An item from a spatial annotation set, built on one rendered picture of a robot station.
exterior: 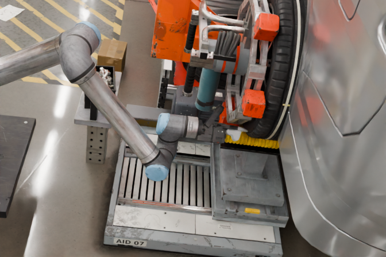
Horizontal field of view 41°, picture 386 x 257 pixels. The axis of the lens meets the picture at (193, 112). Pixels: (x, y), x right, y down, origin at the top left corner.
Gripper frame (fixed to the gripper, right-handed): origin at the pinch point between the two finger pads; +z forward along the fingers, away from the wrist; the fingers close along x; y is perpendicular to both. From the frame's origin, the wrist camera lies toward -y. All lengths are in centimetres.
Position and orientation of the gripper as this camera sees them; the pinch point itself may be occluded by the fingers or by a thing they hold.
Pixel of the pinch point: (244, 129)
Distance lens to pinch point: 221.4
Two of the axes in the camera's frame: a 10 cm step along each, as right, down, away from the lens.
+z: 9.9, 1.3, 1.0
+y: -1.2, 9.8, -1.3
